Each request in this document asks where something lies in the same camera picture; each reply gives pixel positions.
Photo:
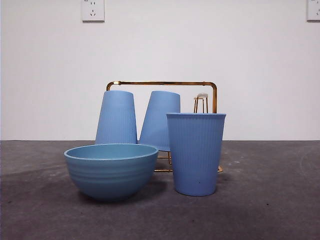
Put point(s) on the blue ribbed cup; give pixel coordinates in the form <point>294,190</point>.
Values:
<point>160,117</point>
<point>116,120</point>
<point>195,155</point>

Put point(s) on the blue ridged bowl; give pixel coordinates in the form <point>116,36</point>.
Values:
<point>110,175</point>

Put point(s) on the white wall socket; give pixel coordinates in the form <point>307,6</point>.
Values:
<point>93,11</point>
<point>314,10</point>

